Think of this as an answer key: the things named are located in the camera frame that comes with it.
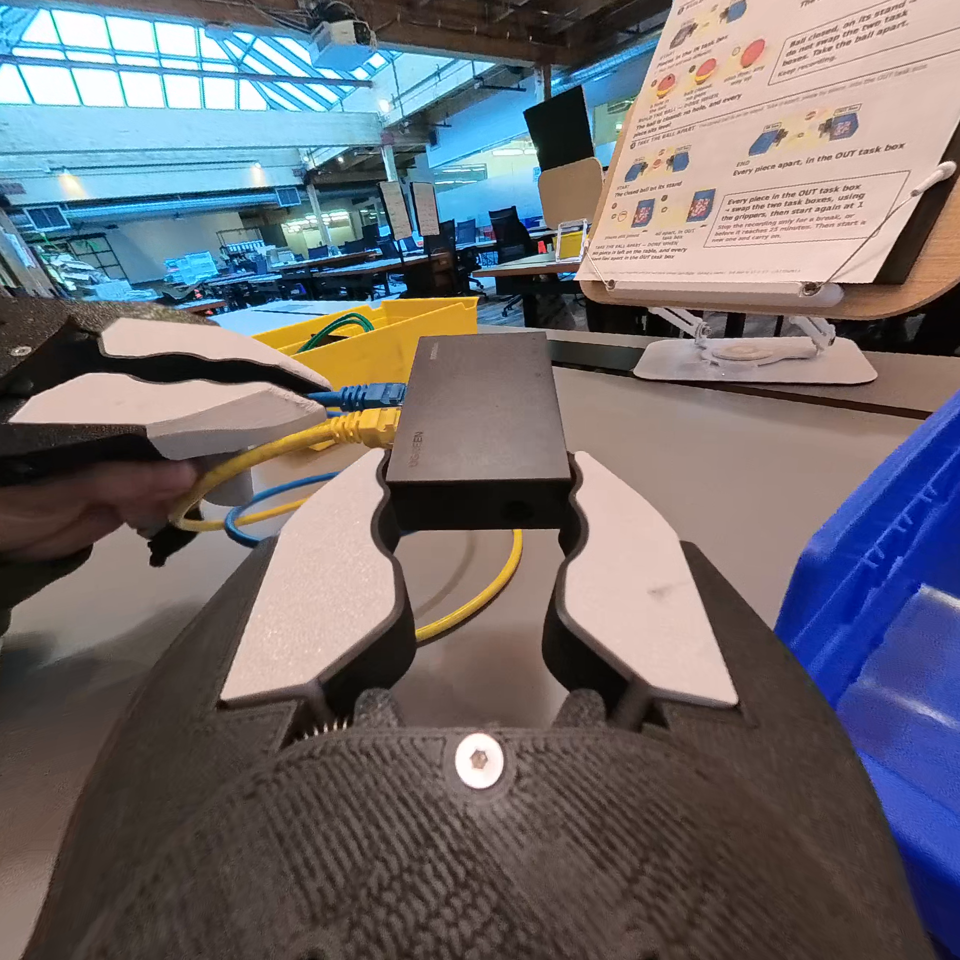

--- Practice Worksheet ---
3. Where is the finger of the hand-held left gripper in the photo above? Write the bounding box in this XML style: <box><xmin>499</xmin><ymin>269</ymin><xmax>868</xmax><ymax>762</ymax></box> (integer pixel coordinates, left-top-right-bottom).
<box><xmin>11</xmin><ymin>372</ymin><xmax>329</xmax><ymax>461</ymax></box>
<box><xmin>99</xmin><ymin>317</ymin><xmax>331</xmax><ymax>395</ymax></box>

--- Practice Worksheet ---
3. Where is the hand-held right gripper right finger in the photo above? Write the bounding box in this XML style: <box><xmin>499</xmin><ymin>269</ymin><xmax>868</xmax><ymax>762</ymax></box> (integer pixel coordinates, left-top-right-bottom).
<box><xmin>541</xmin><ymin>450</ymin><xmax>740</xmax><ymax>710</ymax></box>

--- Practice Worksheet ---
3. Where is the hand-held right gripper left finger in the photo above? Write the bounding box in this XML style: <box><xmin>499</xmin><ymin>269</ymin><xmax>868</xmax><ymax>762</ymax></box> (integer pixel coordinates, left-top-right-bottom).
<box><xmin>219</xmin><ymin>447</ymin><xmax>417</xmax><ymax>710</ymax></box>

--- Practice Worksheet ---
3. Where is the green ethernet cable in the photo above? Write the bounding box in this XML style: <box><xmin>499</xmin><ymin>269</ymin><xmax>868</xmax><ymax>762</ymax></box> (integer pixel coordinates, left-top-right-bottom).
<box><xmin>296</xmin><ymin>313</ymin><xmax>376</xmax><ymax>354</ymax></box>

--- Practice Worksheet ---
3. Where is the yellow ethernet cable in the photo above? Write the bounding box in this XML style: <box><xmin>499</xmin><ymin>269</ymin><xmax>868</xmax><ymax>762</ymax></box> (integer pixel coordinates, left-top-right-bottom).
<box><xmin>168</xmin><ymin>407</ymin><xmax>524</xmax><ymax>644</ymax></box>

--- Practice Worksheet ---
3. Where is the blue ethernet cable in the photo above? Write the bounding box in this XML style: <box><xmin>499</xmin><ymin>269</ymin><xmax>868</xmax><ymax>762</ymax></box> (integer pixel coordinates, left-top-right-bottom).
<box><xmin>223</xmin><ymin>382</ymin><xmax>410</xmax><ymax>545</ymax></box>

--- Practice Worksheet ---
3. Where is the yellow plastic bin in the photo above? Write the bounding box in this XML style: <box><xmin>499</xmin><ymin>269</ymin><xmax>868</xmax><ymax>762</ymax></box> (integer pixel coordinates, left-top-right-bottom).
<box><xmin>251</xmin><ymin>296</ymin><xmax>480</xmax><ymax>391</ymax></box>

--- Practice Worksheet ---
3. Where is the black network switch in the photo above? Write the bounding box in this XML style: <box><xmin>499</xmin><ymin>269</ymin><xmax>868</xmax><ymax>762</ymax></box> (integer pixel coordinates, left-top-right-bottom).
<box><xmin>384</xmin><ymin>331</ymin><xmax>575</xmax><ymax>532</ymax></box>

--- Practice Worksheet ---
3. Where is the person's left hand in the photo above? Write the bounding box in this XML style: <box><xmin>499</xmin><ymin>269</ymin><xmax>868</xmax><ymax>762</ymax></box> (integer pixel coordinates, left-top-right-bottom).
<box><xmin>0</xmin><ymin>461</ymin><xmax>198</xmax><ymax>564</ymax></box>

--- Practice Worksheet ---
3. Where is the blue plastic bin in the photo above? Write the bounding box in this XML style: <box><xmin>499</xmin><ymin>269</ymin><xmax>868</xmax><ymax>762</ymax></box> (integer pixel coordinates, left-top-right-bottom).
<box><xmin>774</xmin><ymin>390</ymin><xmax>960</xmax><ymax>960</ymax></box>

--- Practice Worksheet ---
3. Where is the black office chair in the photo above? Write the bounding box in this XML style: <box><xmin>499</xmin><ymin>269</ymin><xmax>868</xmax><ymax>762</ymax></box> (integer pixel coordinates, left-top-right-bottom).
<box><xmin>487</xmin><ymin>206</ymin><xmax>537</xmax><ymax>265</ymax></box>

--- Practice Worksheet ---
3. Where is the ceiling heater unit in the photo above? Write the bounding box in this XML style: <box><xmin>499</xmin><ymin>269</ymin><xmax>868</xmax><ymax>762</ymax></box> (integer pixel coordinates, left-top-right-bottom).
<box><xmin>309</xmin><ymin>18</ymin><xmax>369</xmax><ymax>69</ymax></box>

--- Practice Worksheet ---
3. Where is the wooden document stand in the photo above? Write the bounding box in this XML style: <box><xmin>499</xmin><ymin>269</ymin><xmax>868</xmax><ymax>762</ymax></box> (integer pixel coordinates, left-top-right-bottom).
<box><xmin>581</xmin><ymin>135</ymin><xmax>960</xmax><ymax>385</ymax></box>
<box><xmin>538</xmin><ymin>157</ymin><xmax>605</xmax><ymax>230</ymax></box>

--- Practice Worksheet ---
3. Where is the black monitor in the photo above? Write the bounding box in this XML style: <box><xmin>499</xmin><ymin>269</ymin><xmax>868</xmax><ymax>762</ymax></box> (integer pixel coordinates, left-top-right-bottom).
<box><xmin>522</xmin><ymin>84</ymin><xmax>597</xmax><ymax>172</ymax></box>

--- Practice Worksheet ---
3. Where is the printed instruction sheet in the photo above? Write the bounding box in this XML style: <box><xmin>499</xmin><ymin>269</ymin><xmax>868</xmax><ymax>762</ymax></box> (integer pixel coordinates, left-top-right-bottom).
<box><xmin>573</xmin><ymin>0</ymin><xmax>960</xmax><ymax>285</ymax></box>

